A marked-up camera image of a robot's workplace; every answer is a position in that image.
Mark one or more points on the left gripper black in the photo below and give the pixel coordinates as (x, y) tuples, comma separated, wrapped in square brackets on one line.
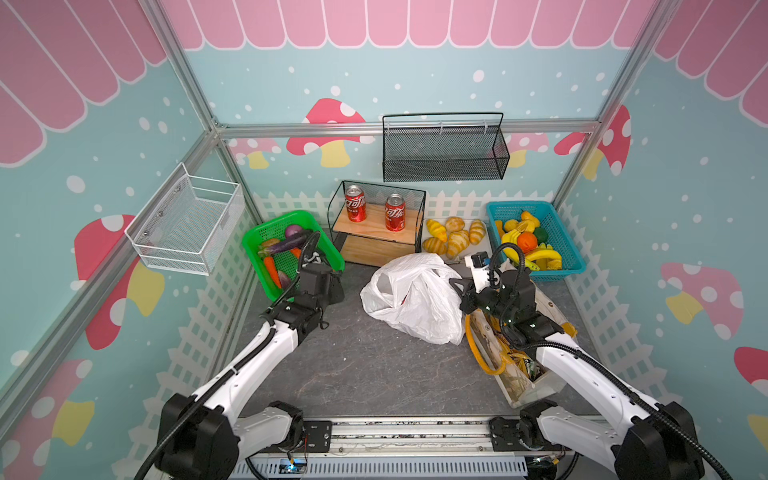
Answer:
[(337, 290)]

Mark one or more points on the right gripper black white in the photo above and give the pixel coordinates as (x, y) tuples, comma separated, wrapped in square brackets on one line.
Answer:
[(469, 291)]

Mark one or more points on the orange carrot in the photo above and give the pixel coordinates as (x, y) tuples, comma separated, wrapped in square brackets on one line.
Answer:
[(272, 270)]

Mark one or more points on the canvas tote bag yellow handles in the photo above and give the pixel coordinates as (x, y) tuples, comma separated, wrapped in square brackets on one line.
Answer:
[(522, 380)]

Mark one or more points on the purple onion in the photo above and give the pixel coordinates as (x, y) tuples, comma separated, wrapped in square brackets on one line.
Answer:
[(292, 230)]

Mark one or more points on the white plastic grocery bag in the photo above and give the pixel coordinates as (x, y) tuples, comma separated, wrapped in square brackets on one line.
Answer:
[(413, 294)]

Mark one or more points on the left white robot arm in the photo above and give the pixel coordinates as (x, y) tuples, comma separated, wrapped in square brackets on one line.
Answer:
[(204, 435)]

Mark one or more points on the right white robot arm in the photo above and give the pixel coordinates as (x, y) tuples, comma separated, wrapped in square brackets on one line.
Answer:
[(640, 438)]

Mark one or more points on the green plastic basket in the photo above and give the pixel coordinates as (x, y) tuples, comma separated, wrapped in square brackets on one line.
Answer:
[(287, 262)]

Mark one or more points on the orange fruit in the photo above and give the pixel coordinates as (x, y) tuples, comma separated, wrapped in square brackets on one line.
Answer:
[(527, 242)]

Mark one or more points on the yellow banana bunch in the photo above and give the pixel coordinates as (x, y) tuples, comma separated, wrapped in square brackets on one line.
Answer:
[(522, 252)]

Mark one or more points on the purple eggplant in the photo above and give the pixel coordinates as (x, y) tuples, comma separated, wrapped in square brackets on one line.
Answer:
[(274, 246)]

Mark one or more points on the teal plastic basket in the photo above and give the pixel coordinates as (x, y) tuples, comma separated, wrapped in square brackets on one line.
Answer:
[(535, 227)]

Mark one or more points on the small striped croissant right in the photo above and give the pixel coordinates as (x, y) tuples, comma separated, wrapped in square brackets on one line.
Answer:
[(477, 231)]

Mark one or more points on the long striped croissant centre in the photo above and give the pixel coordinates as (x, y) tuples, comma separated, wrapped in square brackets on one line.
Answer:
[(457, 243)]

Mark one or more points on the pale round bread roll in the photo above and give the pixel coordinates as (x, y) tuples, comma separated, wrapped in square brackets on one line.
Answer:
[(454, 224)]

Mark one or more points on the red cola can left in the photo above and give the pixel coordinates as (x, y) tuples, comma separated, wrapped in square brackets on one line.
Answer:
[(355, 203)]

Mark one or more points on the red cola can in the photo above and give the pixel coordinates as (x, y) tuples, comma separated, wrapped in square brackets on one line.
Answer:
[(395, 210), (355, 203)]

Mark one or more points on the large striped croissant left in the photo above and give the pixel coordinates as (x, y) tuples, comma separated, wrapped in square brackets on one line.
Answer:
[(434, 245)]

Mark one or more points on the yellow striped bread roll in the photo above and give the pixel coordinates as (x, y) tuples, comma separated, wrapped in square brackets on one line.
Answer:
[(437, 230)]

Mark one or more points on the red cola can right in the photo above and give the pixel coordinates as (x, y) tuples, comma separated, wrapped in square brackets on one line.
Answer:
[(395, 210)]

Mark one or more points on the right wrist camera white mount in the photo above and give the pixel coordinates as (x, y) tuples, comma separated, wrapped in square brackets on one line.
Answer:
[(479, 265)]

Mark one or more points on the black wire two-tier shelf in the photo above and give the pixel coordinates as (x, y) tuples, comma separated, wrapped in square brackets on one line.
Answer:
[(370, 242)]

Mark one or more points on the white wire wall basket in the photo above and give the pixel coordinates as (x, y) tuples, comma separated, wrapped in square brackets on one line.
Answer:
[(185, 226)]

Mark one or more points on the black mesh wall basket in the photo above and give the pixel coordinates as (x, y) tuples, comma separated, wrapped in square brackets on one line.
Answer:
[(452, 146)]

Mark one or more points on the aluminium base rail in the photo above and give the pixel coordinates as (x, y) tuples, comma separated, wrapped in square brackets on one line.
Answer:
[(443, 447)]

